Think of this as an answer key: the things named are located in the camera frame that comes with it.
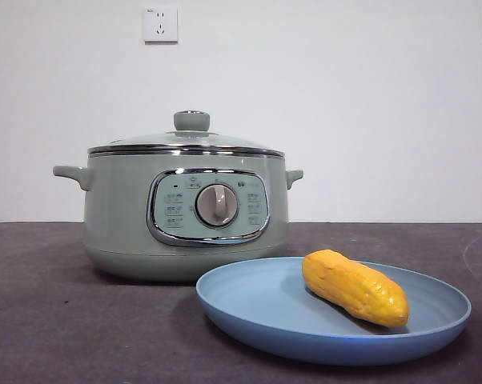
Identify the yellow corn cob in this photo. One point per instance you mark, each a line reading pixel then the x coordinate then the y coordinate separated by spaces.
pixel 353 288

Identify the white wall power socket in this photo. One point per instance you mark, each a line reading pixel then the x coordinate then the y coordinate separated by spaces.
pixel 161 25

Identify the pale green electric steamer pot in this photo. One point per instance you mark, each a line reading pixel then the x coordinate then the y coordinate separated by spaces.
pixel 117 208

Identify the blue round plate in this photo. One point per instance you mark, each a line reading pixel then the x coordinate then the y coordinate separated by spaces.
pixel 257 312

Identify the glass lid with green knob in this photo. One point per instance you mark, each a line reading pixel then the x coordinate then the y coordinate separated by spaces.
pixel 191 120

